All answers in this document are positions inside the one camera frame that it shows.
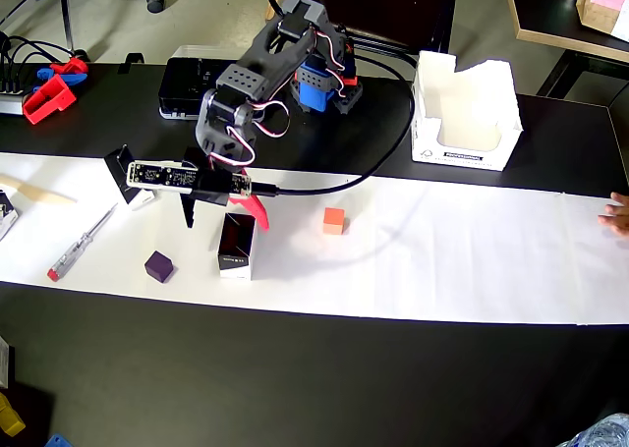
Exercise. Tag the white torn cardboard container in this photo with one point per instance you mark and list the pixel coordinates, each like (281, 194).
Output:
(462, 159)

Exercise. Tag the orange-red cube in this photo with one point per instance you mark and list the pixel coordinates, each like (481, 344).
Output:
(334, 221)

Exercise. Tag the black table clamp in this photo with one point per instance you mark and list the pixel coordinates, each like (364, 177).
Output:
(130, 60)

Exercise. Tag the clear plastic water bottle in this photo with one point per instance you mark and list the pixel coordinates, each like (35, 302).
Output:
(604, 434)

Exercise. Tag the office chair base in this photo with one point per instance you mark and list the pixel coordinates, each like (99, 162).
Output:
(66, 5)

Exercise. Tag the flat wooden stick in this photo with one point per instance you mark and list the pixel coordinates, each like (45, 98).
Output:
(34, 190)

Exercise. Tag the red printed jaw part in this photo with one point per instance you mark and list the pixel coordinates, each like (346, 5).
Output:
(74, 66)

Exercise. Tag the bare human hand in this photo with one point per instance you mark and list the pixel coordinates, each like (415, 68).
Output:
(620, 218)

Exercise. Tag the white cardboard carton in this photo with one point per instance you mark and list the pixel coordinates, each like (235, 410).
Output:
(4, 363)

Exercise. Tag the yellow plastic object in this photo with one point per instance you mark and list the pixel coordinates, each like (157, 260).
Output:
(10, 417)

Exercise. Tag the purple cube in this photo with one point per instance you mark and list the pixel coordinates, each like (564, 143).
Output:
(158, 266)

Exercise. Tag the blue plastic object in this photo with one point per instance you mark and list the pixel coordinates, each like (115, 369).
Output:
(59, 442)

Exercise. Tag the white paper sheet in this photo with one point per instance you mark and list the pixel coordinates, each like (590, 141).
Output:
(442, 250)

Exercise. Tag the blue printed part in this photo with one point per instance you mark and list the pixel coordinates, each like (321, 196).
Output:
(74, 79)

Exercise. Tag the brown paper bag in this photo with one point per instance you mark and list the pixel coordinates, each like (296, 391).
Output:
(597, 17)

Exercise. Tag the black and gray gripper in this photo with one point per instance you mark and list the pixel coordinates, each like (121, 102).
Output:
(188, 210)

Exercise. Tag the black electronics case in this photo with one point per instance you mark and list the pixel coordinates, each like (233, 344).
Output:
(182, 88)

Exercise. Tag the red printed bracket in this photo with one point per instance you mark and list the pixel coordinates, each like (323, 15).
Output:
(46, 100)

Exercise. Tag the gray power strip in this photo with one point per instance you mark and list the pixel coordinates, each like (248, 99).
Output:
(10, 103)

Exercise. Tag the wood-edged dark table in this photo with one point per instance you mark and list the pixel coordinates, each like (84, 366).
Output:
(545, 10)

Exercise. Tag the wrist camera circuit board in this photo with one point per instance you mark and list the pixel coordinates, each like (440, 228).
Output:
(162, 174)

